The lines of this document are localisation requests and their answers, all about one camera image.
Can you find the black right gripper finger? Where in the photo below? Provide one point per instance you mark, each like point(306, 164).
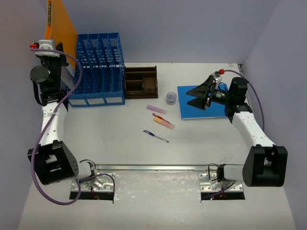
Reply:
point(203, 90)
point(198, 103)

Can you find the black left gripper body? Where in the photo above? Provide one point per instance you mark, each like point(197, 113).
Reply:
point(60, 53)

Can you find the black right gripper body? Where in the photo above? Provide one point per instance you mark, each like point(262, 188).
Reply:
point(216, 97)

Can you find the orange binder folder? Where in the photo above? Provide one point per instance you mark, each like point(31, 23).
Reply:
point(60, 28)

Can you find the white clipboard with metal clip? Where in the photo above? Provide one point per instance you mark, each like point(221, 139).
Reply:
point(67, 78)

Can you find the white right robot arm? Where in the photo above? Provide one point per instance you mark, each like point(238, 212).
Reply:
point(265, 165)

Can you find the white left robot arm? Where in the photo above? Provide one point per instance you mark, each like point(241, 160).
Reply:
point(51, 160)

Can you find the small clear round container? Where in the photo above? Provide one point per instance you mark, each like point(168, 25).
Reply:
point(171, 98)

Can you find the pink eraser stick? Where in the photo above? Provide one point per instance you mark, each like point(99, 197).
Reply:
point(156, 109)

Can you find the blue plastic file rack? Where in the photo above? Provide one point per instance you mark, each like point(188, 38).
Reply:
point(102, 61)

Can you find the blue ballpoint pen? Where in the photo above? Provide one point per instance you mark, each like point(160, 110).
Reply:
point(155, 136)

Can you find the dark brown wooden organizer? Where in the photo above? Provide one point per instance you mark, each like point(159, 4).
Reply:
point(141, 82)

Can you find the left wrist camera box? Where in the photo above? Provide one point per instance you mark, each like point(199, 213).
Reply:
point(47, 46)

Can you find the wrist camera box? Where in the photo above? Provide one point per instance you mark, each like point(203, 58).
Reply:
point(47, 46)
point(217, 76)

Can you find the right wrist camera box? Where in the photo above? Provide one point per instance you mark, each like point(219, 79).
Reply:
point(217, 76)

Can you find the metal rail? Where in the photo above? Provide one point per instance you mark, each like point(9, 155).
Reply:
point(151, 168)

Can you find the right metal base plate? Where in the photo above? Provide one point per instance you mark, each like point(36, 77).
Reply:
point(207, 185)

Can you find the metal base plate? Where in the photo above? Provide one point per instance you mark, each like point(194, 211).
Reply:
point(207, 185)
point(104, 182)

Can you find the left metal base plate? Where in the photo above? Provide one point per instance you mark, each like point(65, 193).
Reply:
point(104, 182)

